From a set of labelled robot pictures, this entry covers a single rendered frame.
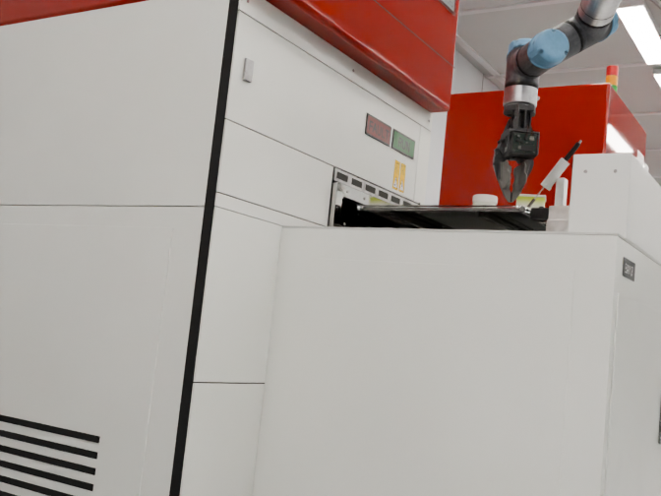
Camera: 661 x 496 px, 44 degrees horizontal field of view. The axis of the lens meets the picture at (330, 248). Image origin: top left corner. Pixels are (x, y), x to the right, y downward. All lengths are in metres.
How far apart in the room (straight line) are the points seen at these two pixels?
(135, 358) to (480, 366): 0.60
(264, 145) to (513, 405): 0.64
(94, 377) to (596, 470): 0.87
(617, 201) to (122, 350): 0.88
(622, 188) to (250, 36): 0.69
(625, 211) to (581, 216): 0.07
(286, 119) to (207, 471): 0.67
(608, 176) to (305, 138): 0.60
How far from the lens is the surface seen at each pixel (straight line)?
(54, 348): 1.66
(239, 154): 1.48
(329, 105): 1.74
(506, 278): 1.36
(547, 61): 1.82
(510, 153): 1.86
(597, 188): 1.41
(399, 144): 2.00
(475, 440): 1.37
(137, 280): 1.52
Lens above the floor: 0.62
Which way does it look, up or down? 6 degrees up
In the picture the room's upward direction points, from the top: 6 degrees clockwise
